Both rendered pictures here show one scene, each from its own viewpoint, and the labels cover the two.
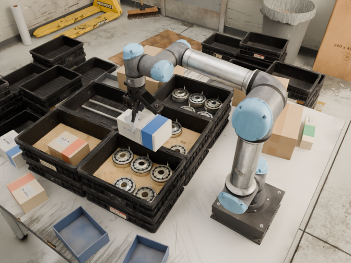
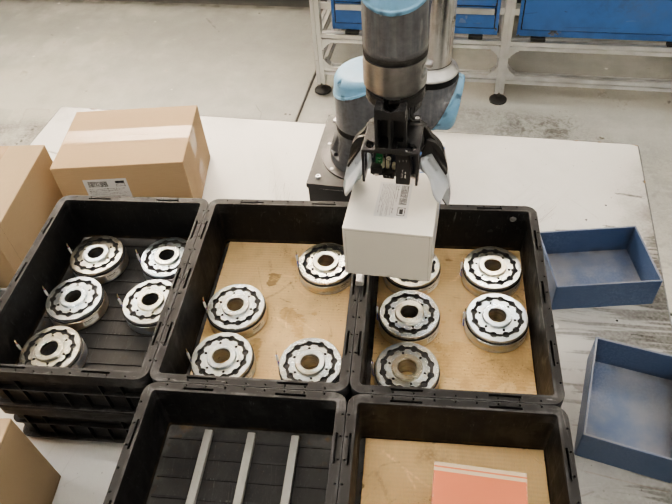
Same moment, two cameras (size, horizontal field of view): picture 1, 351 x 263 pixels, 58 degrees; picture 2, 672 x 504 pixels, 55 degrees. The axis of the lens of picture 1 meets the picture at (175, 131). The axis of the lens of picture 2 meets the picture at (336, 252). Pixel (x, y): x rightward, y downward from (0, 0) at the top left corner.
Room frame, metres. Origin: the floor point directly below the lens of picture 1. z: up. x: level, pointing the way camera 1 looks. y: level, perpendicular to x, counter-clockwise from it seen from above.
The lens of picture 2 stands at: (1.34, 0.75, 1.73)
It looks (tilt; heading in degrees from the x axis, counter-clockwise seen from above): 47 degrees down; 251
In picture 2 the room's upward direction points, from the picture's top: 5 degrees counter-clockwise
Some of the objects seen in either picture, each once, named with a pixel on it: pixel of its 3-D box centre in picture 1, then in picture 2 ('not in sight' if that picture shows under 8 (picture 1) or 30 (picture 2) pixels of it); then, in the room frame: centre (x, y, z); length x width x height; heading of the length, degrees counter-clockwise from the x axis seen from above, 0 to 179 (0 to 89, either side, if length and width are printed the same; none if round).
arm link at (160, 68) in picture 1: (159, 66); not in sight; (1.00, 0.06, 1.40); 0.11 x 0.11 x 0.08; 55
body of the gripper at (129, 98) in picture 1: (136, 95); (394, 129); (1.04, 0.16, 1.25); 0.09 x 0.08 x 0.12; 56
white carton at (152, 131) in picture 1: (144, 127); (396, 205); (1.03, 0.13, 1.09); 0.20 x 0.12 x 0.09; 56
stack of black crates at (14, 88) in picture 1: (29, 92); not in sight; (2.37, 1.32, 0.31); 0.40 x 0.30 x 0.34; 146
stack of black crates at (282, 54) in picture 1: (260, 62); not in sight; (2.78, -0.84, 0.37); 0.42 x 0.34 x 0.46; 56
